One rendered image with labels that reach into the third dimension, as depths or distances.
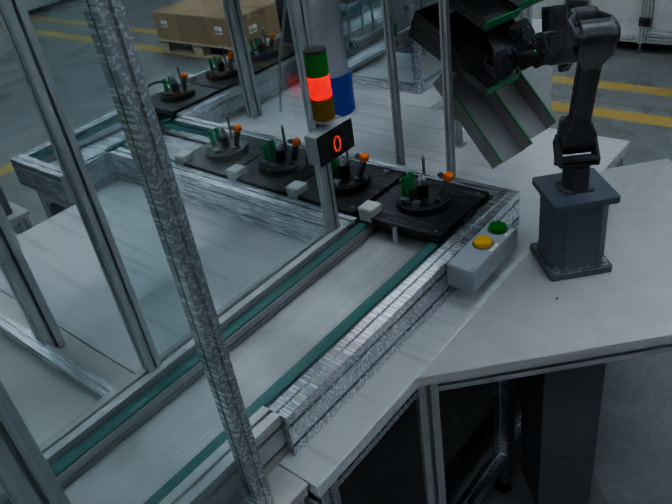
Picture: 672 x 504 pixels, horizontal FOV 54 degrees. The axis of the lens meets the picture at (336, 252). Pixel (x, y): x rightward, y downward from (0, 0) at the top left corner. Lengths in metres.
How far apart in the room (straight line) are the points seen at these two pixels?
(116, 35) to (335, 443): 0.83
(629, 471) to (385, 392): 1.18
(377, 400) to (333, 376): 0.12
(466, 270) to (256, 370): 0.50
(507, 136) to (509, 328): 0.62
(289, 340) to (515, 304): 0.51
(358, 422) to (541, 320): 0.47
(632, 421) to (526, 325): 1.07
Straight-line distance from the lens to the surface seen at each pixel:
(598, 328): 1.50
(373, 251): 1.64
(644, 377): 2.66
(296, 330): 1.44
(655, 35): 5.62
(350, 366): 1.31
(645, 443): 2.45
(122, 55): 0.76
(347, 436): 1.29
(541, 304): 1.55
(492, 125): 1.89
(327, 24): 2.47
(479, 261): 1.51
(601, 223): 1.59
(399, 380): 1.37
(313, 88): 1.47
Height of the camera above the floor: 1.83
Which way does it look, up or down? 33 degrees down
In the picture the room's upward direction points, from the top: 9 degrees counter-clockwise
